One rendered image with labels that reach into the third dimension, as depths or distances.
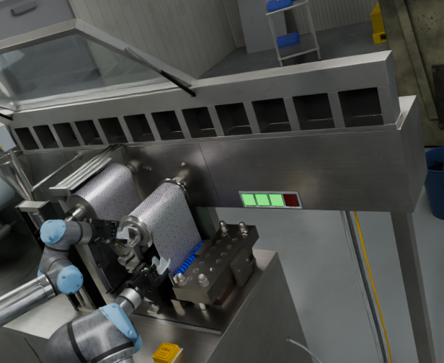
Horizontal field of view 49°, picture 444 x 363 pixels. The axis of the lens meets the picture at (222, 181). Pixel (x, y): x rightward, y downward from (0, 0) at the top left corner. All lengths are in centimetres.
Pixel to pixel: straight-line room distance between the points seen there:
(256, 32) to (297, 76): 780
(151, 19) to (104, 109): 609
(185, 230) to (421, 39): 271
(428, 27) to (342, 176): 253
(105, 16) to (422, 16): 459
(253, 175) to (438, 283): 162
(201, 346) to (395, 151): 91
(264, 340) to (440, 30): 277
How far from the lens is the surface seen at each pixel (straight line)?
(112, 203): 200
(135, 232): 181
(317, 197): 177
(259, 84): 164
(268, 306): 204
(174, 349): 179
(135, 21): 784
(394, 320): 295
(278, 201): 184
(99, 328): 136
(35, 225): 203
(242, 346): 191
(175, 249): 192
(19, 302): 150
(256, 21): 934
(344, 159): 165
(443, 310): 298
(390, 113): 154
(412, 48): 414
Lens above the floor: 210
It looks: 26 degrees down
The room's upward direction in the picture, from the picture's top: 20 degrees counter-clockwise
